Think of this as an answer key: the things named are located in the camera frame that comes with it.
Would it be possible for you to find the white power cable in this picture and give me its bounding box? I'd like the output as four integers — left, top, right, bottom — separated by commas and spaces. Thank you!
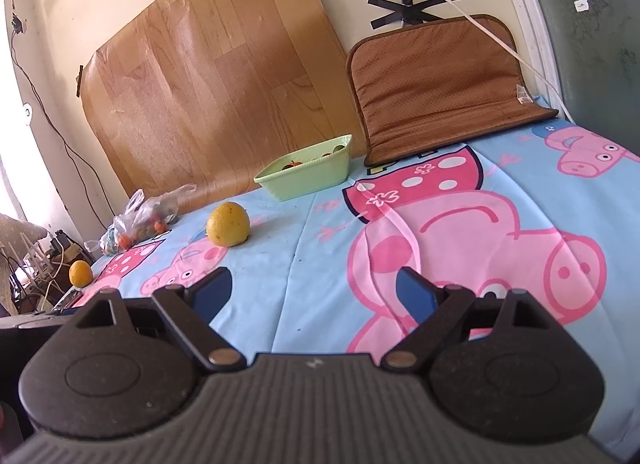
369, 0, 576, 123

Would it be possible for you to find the cartoon pig blue blanket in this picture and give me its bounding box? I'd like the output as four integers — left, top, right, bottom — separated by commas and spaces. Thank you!
84, 119, 639, 458

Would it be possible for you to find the light green plastic basket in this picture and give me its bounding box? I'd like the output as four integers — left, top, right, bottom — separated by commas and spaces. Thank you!
254, 135, 352, 202

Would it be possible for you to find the brown seat cushion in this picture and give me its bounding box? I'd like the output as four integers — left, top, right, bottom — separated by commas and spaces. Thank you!
346, 15, 557, 166

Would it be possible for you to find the large yellow pear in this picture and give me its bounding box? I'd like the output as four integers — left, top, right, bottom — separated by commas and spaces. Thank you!
205, 202, 250, 247

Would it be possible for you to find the person left hand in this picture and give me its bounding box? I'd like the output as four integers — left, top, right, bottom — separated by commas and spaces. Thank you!
0, 401, 24, 460

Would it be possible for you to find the black wall cable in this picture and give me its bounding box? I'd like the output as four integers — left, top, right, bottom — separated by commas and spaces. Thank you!
6, 0, 120, 230

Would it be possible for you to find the orange on side table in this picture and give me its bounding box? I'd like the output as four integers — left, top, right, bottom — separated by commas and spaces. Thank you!
68, 259, 93, 288

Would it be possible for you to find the white window frame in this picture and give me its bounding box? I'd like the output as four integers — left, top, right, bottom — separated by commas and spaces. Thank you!
512, 0, 575, 123

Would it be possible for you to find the black tape cross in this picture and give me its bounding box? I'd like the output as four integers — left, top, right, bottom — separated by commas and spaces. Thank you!
368, 0, 446, 30

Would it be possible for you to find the clear plastic bag of fruit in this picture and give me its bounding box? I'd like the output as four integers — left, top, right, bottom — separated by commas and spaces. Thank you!
84, 183, 196, 256

